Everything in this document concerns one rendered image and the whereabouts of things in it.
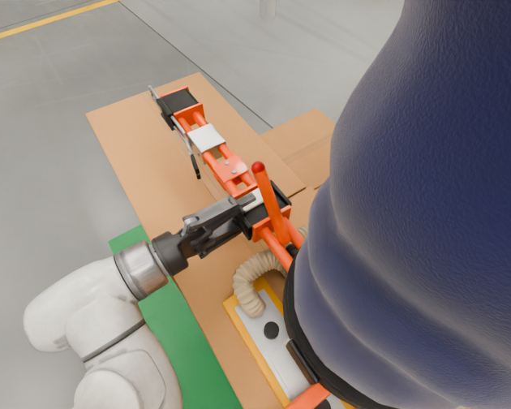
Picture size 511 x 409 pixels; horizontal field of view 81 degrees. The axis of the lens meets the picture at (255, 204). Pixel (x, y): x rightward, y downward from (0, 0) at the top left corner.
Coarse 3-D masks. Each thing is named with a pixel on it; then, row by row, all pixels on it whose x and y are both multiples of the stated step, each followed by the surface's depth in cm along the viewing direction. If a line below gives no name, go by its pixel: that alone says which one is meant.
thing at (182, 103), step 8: (184, 88) 74; (160, 96) 73; (168, 96) 72; (176, 96) 72; (184, 96) 72; (192, 96) 72; (168, 104) 71; (176, 104) 71; (184, 104) 71; (192, 104) 71; (200, 104) 71; (176, 112) 69; (184, 112) 70; (192, 112) 71; (200, 112) 73; (192, 120) 73
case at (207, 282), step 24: (312, 192) 76; (240, 240) 69; (192, 264) 65; (216, 264) 65; (240, 264) 66; (192, 288) 63; (216, 288) 63; (192, 312) 60; (216, 312) 60; (216, 336) 58; (240, 336) 58; (240, 360) 55; (240, 384) 53; (264, 384) 53; (264, 408) 51
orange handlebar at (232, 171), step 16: (224, 144) 66; (208, 160) 64; (240, 160) 63; (224, 176) 60; (240, 176) 62; (288, 224) 55; (272, 240) 53; (288, 256) 52; (304, 400) 40; (320, 400) 40
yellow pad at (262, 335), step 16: (256, 288) 61; (224, 304) 59; (240, 304) 59; (272, 304) 59; (240, 320) 57; (256, 320) 57; (272, 320) 57; (256, 336) 55; (272, 336) 53; (288, 336) 55; (256, 352) 54; (272, 368) 53; (272, 384) 52; (288, 400) 51; (336, 400) 50
